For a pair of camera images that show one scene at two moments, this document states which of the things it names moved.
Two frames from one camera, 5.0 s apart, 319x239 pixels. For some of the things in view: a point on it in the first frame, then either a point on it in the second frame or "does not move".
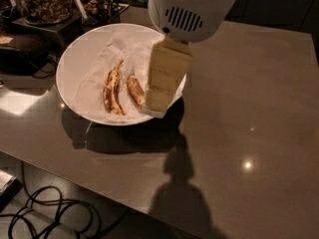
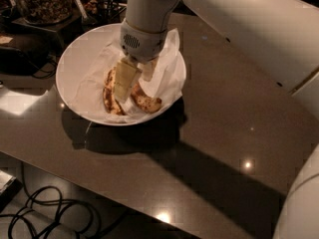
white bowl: (102, 74) does not move
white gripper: (191, 17) → (142, 44)
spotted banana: (111, 97) does not move
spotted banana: (136, 91) does not move
